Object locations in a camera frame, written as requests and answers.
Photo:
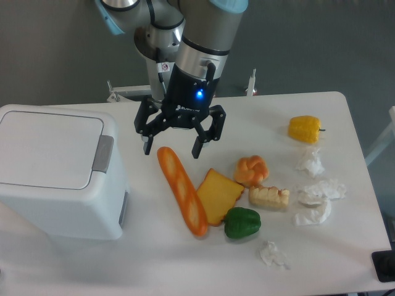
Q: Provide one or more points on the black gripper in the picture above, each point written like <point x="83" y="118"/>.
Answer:
<point x="186" y="104"/>

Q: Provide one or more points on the white trash can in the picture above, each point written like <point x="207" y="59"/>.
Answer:
<point x="61" y="170"/>

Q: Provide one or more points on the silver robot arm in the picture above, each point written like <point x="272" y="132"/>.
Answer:
<point x="185" y="45"/>

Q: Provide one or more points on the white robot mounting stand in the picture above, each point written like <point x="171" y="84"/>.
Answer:
<point x="139" y="92"/>

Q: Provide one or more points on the orange toy baguette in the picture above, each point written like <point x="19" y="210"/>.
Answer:
<point x="186" y="196"/>

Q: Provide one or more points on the yellow toy toast slice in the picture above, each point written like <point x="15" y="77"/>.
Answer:
<point x="218" y="194"/>

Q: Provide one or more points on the orange braided toy bun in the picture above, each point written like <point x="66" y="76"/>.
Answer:
<point x="251" y="171"/>

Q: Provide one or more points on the beige toy bread loaf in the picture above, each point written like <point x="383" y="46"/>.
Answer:
<point x="271" y="197"/>

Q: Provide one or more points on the yellow toy bell pepper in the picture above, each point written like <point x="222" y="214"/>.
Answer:
<point x="305" y="128"/>

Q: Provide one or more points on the green toy bell pepper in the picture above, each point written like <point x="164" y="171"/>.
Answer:
<point x="241" y="222"/>

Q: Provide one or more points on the crumpled white tissue upper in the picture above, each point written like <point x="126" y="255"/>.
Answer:
<point x="310" y="162"/>

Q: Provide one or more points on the crumpled white tissue middle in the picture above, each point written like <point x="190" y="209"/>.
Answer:
<point x="326" y="189"/>

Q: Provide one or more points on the small crumpled white tissue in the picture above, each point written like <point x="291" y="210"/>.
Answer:
<point x="271" y="255"/>

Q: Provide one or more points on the crumpled white tissue lower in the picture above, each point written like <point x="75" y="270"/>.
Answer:
<point x="313" y="216"/>

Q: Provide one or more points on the black device at edge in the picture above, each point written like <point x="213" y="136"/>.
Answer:
<point x="383" y="262"/>

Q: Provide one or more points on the white frame at right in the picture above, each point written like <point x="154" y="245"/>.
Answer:
<point x="385" y="138"/>

